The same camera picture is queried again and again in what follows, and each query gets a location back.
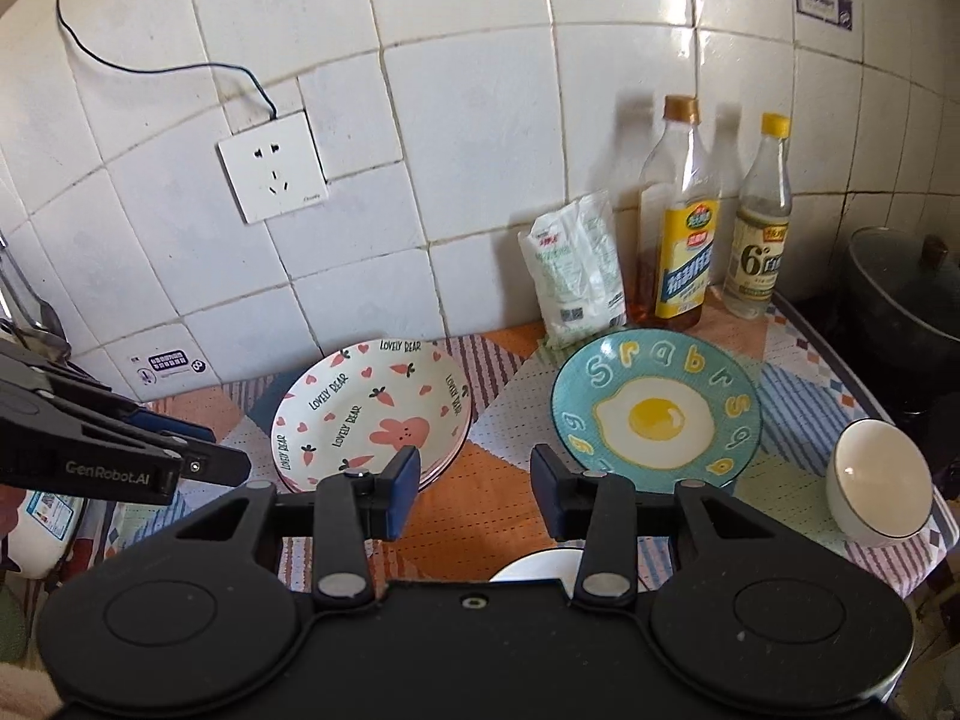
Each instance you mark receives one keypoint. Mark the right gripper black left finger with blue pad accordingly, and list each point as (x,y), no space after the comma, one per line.
(350,509)

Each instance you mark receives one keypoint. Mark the small white bowl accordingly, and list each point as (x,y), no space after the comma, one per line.
(879,487)

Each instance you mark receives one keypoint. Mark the hanging metal ladle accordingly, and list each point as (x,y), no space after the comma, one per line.
(33,319)

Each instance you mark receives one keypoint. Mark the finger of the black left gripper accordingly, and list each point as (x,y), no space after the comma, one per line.
(202,458)

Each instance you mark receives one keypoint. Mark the large white bowl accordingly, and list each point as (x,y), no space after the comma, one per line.
(559,563)

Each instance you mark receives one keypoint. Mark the white wall socket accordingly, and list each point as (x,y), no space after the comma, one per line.
(274,168)

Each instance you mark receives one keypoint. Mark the white wall label sticker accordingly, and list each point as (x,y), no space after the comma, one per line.
(170,364)

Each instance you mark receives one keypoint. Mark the white salt bag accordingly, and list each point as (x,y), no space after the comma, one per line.
(571,254)

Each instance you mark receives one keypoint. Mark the white rice cooker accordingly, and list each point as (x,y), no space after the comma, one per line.
(45,525)

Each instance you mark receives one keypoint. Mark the teal fried egg plate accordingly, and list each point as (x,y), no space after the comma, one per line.
(657,407)

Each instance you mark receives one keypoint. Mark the white bunny carrot plate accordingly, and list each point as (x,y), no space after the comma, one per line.
(347,393)

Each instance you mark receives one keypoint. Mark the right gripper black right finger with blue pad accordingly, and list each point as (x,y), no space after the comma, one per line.
(600,509)

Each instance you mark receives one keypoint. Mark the white vinegar bottle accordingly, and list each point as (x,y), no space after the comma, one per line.
(761,224)

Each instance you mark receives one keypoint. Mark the black gas stove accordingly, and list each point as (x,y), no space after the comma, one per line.
(928,415)

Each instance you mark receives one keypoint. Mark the black wok with glass lid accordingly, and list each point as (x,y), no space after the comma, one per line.
(902,295)

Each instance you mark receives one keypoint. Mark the person's hand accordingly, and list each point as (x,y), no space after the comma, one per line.
(10,501)

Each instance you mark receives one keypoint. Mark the cooking wine bottle yellow label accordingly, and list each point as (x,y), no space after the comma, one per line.
(679,213)

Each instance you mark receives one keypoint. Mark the white plate with sun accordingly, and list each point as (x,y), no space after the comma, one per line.
(303,463)

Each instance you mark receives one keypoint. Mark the purple wall sticker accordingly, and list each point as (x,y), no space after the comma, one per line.
(837,13)

